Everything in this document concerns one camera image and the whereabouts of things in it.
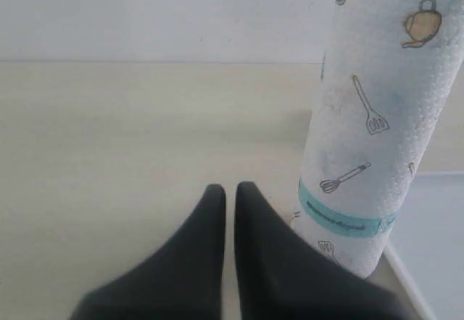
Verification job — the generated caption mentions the white plastic tray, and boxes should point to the white plastic tray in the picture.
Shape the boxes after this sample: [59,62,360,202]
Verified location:
[385,172,463,319]

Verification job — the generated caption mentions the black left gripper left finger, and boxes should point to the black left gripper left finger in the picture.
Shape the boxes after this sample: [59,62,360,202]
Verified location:
[71,184,226,319]

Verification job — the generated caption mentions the printed white paper towel roll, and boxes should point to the printed white paper towel roll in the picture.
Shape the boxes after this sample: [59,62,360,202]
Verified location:
[294,0,463,278]

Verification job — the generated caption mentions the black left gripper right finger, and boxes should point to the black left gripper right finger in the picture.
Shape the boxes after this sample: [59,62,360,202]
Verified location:
[234,181,410,319]

